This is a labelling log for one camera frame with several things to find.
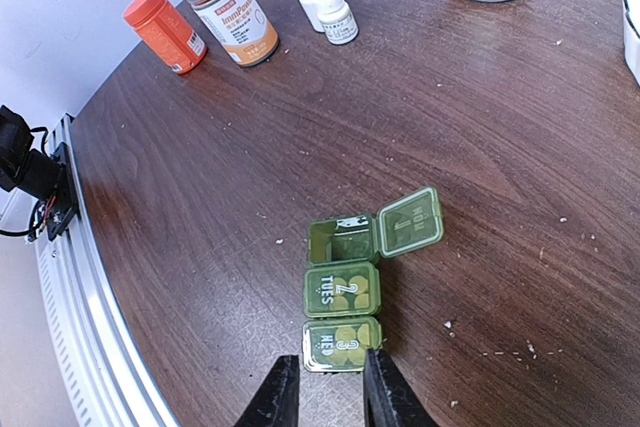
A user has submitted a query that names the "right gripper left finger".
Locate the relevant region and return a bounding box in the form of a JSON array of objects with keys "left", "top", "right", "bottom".
[{"left": 234, "top": 355, "right": 300, "bottom": 427}]

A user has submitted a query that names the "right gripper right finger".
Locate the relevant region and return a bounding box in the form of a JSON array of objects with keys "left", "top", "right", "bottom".
[{"left": 363, "top": 349, "right": 438, "bottom": 427}]

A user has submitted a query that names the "orange pill bottle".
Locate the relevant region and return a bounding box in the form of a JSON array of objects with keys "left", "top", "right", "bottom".
[{"left": 123, "top": 0, "right": 208, "bottom": 75}]

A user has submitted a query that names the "green weekly pill organizer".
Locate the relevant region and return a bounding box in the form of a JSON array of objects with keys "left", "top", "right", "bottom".
[{"left": 302, "top": 186, "right": 444, "bottom": 374}]

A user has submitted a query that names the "grey lid pill bottle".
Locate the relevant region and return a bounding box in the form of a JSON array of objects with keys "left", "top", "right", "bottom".
[{"left": 186, "top": 0, "right": 279, "bottom": 68}]

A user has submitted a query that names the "shorter small white bottle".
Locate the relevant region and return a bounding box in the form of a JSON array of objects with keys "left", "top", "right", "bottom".
[{"left": 314, "top": 0, "right": 359, "bottom": 45}]

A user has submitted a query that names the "white scalloped dish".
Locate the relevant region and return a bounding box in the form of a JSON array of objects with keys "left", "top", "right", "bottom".
[{"left": 622, "top": 0, "right": 639, "bottom": 83}]

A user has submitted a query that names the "aluminium front rail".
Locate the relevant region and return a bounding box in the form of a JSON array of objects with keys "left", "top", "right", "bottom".
[{"left": 34, "top": 114, "right": 181, "bottom": 427}]

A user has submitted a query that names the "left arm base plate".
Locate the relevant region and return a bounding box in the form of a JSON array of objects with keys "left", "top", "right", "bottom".
[{"left": 28, "top": 142, "right": 79, "bottom": 241}]

